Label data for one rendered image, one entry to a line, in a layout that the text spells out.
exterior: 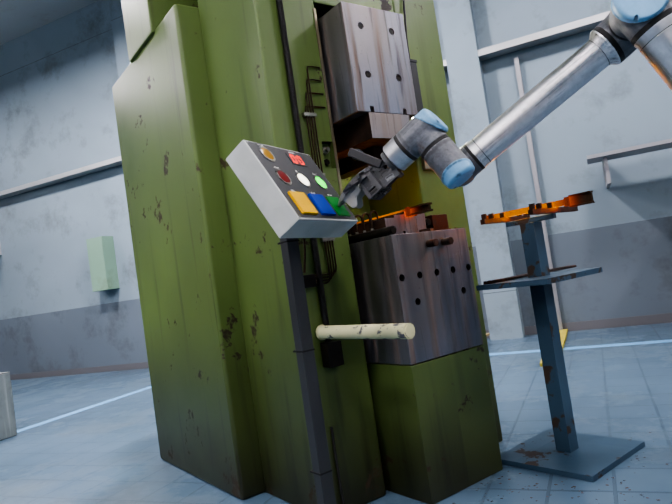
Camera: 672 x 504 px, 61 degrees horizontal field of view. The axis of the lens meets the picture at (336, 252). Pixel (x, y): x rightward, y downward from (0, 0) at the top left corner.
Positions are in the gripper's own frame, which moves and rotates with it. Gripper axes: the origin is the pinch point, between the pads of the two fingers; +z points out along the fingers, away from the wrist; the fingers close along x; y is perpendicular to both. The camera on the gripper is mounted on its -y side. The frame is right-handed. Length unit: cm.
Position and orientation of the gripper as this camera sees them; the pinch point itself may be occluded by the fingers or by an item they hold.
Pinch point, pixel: (340, 201)
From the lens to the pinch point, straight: 169.0
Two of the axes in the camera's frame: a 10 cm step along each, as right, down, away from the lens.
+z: -6.8, 6.2, 3.9
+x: 4.8, -0.3, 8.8
